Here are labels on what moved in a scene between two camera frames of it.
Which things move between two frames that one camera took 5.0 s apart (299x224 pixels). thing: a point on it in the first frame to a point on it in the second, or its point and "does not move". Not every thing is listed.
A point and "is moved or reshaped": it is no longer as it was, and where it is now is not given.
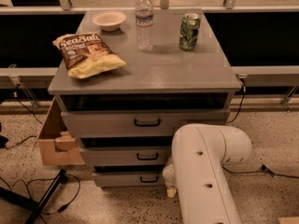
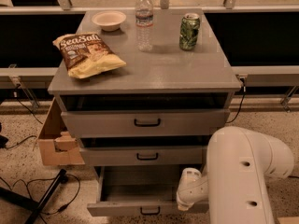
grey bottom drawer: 129,179 is moved or reshaped
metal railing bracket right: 286,103 does not move
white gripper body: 168,175 to 187,188
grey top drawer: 136,123 does not move
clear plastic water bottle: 144,21 does not move
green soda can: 190,26 does not move
